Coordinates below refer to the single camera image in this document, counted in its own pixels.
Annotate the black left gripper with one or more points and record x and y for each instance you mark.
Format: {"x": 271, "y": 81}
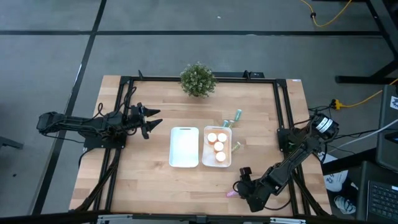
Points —
{"x": 135, "y": 116}

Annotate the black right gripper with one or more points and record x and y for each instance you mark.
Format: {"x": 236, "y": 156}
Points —
{"x": 255, "y": 189}

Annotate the pink pill bottle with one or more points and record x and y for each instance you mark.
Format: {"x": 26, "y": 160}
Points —
{"x": 230, "y": 194}

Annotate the yellow-green pill bottle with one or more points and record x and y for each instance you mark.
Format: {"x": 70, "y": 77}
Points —
{"x": 236, "y": 146}

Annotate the orange pill bottle white cap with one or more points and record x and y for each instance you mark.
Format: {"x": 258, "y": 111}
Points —
{"x": 212, "y": 137}
{"x": 220, "y": 156}
{"x": 218, "y": 146}
{"x": 222, "y": 137}

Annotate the small green pill bottle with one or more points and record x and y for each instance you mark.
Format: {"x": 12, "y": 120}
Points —
{"x": 231, "y": 124}

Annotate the tall teal pill bottle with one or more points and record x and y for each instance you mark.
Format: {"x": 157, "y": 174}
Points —
{"x": 238, "y": 115}

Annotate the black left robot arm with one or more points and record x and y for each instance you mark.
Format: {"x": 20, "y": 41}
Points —
{"x": 77, "y": 123}

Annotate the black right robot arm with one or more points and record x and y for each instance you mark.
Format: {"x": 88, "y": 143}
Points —
{"x": 295, "y": 152}

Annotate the white plastic bin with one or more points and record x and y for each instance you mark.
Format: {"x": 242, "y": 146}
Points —
{"x": 207, "y": 158}
{"x": 184, "y": 147}

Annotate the small teal pill bottle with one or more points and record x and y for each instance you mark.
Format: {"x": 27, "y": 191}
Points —
{"x": 225, "y": 123}

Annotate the small green potted plant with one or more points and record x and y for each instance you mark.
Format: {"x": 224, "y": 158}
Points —
{"x": 198, "y": 80}

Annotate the white bag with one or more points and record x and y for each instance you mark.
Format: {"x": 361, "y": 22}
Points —
{"x": 335, "y": 182}

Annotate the white shoe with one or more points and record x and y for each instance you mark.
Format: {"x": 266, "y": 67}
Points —
{"x": 345, "y": 205}

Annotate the black laptop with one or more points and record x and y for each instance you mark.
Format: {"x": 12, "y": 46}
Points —
{"x": 382, "y": 199}

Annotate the grey chair leg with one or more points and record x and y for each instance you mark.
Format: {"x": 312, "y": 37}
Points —
{"x": 9, "y": 143}

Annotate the black computer tower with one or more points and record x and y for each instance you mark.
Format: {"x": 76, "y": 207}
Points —
{"x": 387, "y": 130}

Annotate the black camera mount rail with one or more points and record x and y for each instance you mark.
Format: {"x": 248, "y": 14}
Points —
{"x": 186, "y": 217}

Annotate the black bracket bar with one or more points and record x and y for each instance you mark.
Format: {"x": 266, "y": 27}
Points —
{"x": 236, "y": 74}

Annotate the black aluminium table frame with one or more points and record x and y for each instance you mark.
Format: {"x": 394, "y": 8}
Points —
{"x": 248, "y": 80}

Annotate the black desk frame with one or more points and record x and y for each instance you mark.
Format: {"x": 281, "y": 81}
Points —
{"x": 367, "y": 79}

